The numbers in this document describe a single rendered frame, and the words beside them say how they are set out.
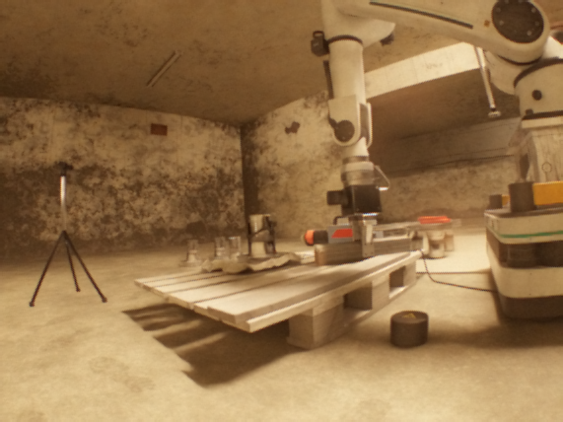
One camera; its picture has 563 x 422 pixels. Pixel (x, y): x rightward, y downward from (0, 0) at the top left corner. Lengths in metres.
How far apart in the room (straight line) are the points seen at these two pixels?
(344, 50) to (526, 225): 1.12
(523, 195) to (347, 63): 1.01
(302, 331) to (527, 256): 0.64
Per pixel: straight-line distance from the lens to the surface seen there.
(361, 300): 1.07
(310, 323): 0.79
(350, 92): 1.43
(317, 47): 1.52
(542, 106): 1.21
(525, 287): 0.85
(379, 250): 1.37
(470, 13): 1.29
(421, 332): 0.81
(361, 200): 1.28
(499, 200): 1.63
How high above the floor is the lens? 0.35
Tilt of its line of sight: 2 degrees up
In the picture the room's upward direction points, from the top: 4 degrees counter-clockwise
